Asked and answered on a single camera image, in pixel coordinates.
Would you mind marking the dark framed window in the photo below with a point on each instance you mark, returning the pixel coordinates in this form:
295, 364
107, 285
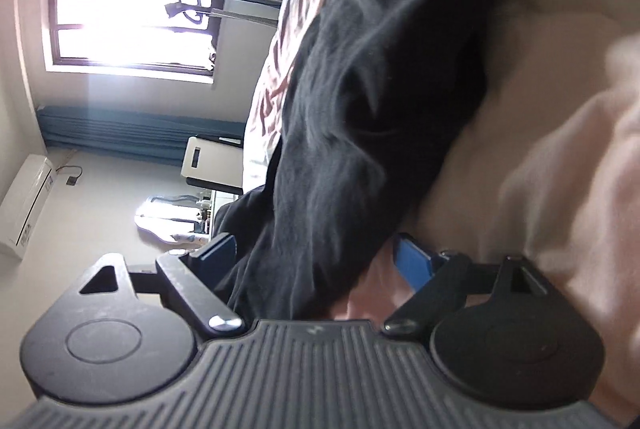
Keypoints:
125, 24

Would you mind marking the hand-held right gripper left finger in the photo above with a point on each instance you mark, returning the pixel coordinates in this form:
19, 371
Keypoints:
218, 255

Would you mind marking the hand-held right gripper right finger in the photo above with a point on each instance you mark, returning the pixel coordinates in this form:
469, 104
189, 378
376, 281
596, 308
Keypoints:
411, 263

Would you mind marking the pink bedsheet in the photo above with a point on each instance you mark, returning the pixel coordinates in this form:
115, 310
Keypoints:
550, 169

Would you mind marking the white air conditioner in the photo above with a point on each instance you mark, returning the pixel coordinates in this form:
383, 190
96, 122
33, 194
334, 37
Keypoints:
25, 204

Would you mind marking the black garment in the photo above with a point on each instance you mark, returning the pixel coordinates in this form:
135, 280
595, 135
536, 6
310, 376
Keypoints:
375, 84

